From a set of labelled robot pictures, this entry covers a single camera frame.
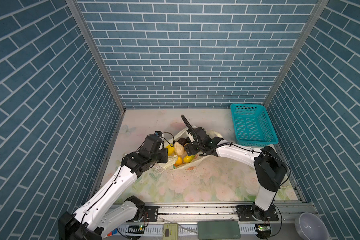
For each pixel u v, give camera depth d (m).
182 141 0.96
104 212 0.42
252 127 1.12
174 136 0.77
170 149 0.93
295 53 0.89
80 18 0.73
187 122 0.68
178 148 0.91
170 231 0.68
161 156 0.67
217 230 0.69
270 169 0.48
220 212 0.75
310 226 0.70
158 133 0.68
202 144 0.68
